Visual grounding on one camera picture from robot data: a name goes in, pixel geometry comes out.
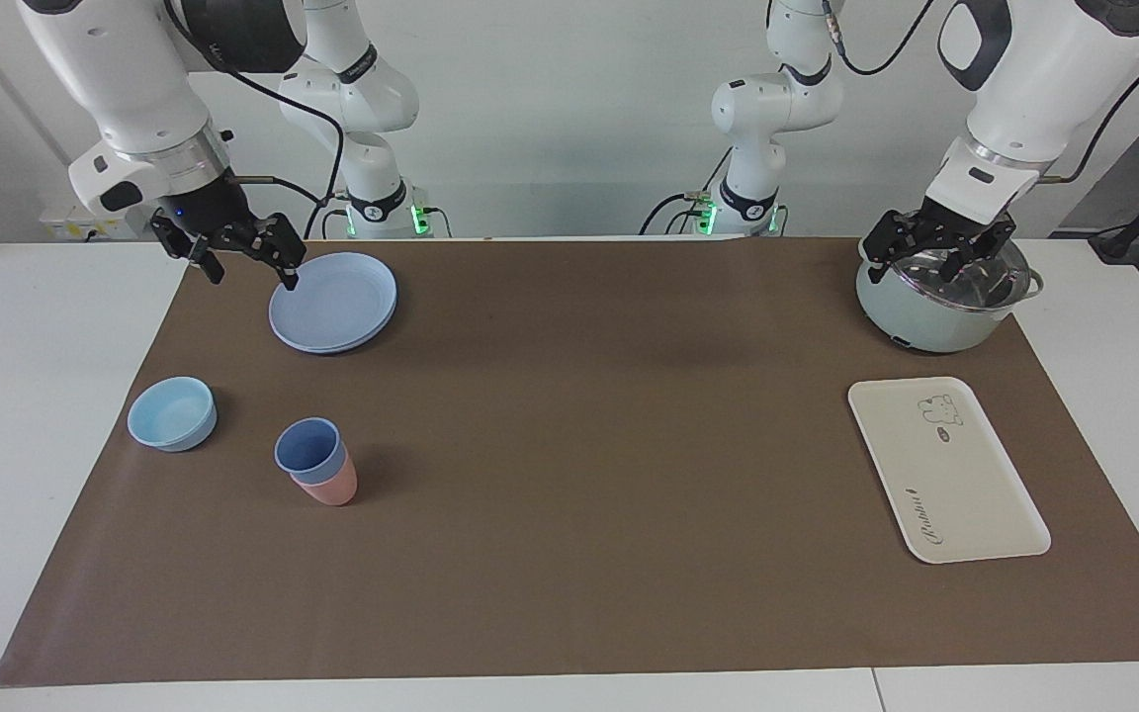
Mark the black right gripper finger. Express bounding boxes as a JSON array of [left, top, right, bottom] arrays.
[[255, 212, 309, 291], [150, 211, 226, 286]]

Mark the white power strip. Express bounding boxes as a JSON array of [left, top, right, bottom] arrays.
[[39, 201, 160, 241]]

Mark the blue ribbed cup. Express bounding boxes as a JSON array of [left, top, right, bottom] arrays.
[[274, 417, 347, 486]]

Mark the brown table mat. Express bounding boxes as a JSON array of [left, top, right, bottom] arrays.
[[0, 237, 1139, 687]]

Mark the blue round plate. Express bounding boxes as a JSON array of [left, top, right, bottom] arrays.
[[269, 252, 398, 355]]

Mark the cream tray with bear print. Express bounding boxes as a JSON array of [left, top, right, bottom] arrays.
[[847, 377, 1052, 565]]

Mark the pale green electric pot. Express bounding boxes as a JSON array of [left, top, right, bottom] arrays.
[[855, 213, 1045, 355]]

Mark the pink cup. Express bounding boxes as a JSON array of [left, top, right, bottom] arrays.
[[291, 450, 359, 507]]

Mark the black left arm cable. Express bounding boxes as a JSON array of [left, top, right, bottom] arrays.
[[822, 0, 1139, 189]]

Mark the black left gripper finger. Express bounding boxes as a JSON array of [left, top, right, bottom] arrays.
[[935, 218, 1017, 290], [859, 210, 919, 289]]

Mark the light blue bowl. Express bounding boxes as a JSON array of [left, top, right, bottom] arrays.
[[127, 376, 219, 453]]

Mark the black base cable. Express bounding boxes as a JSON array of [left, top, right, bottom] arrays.
[[639, 148, 734, 236], [305, 193, 351, 240]]

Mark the glass pot lid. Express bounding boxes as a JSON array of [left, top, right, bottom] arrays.
[[866, 213, 1035, 313]]

